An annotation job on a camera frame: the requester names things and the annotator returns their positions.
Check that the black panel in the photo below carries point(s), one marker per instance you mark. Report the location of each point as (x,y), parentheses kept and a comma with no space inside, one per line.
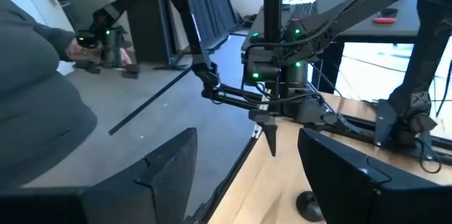
(148,22)

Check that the person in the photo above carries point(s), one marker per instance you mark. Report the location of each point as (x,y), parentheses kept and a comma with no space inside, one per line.
(31,93)

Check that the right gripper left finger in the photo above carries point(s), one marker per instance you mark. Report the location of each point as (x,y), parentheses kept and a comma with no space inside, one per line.
(141,195)

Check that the person's hand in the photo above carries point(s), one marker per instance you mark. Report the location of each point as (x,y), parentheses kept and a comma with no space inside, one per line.
(125,56)
(79,52)

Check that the black computer mouse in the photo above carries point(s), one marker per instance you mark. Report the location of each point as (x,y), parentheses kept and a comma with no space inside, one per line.
(388,12)

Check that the black keyboard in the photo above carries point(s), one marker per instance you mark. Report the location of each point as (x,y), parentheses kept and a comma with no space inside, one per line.
(303,10)

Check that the small red object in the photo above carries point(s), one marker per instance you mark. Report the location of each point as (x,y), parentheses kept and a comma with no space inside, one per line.
(385,20)

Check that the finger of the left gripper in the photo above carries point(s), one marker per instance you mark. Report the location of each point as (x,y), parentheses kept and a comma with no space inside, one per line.
(270,132)

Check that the blue curtain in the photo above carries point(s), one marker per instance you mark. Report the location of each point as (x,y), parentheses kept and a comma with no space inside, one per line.
(208,5)

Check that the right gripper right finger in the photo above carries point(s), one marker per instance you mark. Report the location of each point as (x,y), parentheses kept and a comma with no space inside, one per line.
(370,195)

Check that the black candle stick holder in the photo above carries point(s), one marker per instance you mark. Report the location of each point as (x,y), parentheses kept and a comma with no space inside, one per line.
(307,206)

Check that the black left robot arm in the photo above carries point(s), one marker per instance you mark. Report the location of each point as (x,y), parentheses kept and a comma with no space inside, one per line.
(434,40)

